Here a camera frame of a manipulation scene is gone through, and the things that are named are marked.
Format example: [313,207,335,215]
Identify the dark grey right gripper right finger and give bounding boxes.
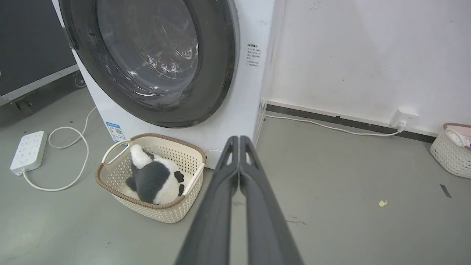
[238,135,304,265]

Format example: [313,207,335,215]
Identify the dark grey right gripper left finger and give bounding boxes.
[175,136,240,265]

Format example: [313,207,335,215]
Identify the white washing machine body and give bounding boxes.
[52,0,276,170]

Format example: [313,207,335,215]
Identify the dark round washing machine door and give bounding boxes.
[58,0,240,129]

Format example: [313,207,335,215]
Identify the cream laundry basket brown rim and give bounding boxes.
[95,133,206,224]

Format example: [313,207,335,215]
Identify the black and white plush panda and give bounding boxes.
[125,144,185,205]

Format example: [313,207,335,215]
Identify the white power strip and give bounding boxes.
[10,131,48,176]

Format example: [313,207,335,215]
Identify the cream laundry basket with clothes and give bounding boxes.
[430,123,471,179]

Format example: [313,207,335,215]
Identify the black flight case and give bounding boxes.
[0,0,81,107]

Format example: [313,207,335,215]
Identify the white wall plug with cable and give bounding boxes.
[263,113,402,137]

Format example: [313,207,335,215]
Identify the white power strip cable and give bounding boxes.
[23,107,97,192]

